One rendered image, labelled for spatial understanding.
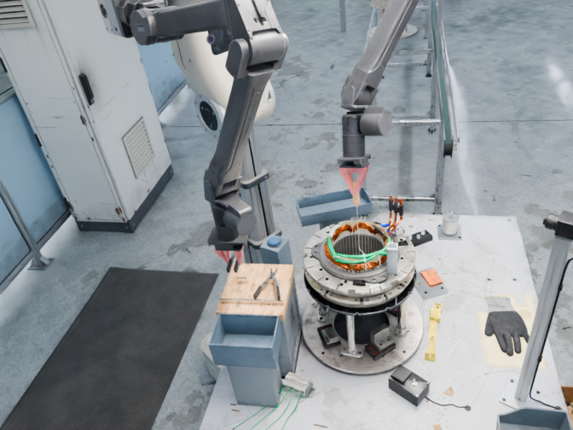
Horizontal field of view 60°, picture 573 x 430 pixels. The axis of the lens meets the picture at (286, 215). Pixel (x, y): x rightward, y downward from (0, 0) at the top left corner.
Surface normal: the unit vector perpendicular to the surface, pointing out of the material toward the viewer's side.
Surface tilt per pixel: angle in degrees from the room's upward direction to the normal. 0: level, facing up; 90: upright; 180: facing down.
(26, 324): 0
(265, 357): 90
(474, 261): 0
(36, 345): 0
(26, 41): 90
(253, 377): 90
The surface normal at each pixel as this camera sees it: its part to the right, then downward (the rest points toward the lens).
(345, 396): -0.11, -0.80
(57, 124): -0.19, 0.60
